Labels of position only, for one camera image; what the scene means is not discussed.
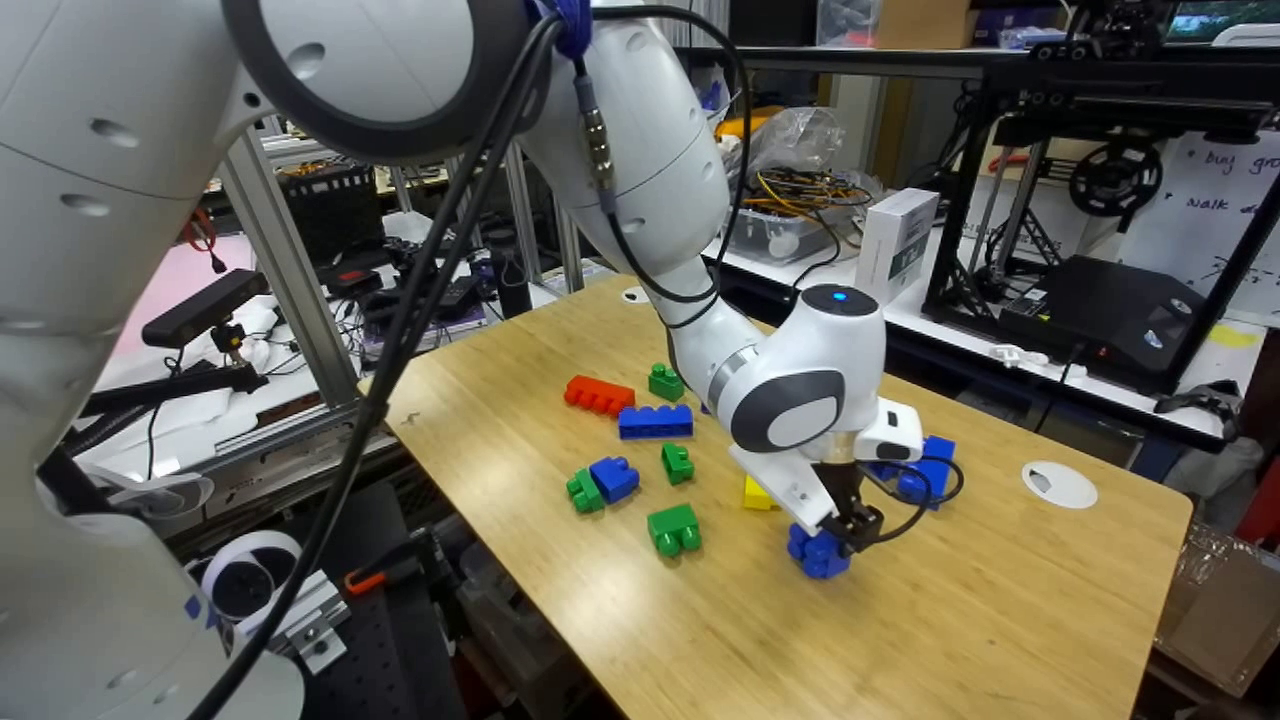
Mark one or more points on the clear plastic bag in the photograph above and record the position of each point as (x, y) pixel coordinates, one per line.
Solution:
(807, 145)

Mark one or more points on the blue large toy block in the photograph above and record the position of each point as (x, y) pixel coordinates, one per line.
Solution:
(936, 470)

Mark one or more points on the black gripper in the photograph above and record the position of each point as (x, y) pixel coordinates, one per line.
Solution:
(848, 490)

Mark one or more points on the yellow square toy block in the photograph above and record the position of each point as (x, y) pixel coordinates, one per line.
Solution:
(759, 496)

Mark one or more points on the blue long toy block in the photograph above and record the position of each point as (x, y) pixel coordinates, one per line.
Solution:
(653, 420)

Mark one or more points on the metal mounting bracket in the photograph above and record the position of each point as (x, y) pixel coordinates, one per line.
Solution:
(314, 636)

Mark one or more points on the large brown cardboard box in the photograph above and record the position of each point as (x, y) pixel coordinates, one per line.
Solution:
(1221, 614)

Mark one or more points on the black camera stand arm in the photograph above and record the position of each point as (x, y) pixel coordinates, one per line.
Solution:
(161, 387)

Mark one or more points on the blue small toy block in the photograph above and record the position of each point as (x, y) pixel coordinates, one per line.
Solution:
(612, 476)

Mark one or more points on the black stereo camera bar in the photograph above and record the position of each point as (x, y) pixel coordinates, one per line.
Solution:
(200, 309)

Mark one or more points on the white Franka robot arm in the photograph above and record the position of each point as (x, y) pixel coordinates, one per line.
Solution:
(642, 135)

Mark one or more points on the white table grommet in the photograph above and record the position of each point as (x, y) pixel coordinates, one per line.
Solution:
(1061, 485)

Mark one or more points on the red long toy block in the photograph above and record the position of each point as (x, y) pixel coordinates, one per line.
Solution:
(598, 394)

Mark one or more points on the black upper shelf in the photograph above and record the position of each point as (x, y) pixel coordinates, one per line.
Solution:
(932, 56)

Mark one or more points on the black 3D printer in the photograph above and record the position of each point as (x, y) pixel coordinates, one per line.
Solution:
(1107, 312)

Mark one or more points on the white handwritten board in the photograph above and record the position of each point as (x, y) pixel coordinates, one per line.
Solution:
(1207, 201)

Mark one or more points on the blue square four-stud block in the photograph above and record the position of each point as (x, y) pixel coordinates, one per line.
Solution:
(815, 558)

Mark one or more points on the pink foam sheet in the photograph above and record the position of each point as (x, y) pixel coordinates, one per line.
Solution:
(166, 286)

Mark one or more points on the black box orange print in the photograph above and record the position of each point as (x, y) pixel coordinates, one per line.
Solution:
(327, 214)

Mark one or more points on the black computer monitor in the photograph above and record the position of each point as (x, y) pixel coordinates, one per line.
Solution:
(1221, 20)

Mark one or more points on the green toy block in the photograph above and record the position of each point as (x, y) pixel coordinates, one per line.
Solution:
(675, 531)
(677, 460)
(586, 492)
(664, 387)

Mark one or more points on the white cardboard box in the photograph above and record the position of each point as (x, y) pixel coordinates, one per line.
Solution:
(894, 242)

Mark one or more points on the white workbench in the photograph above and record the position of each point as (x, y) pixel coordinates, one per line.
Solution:
(1013, 358)

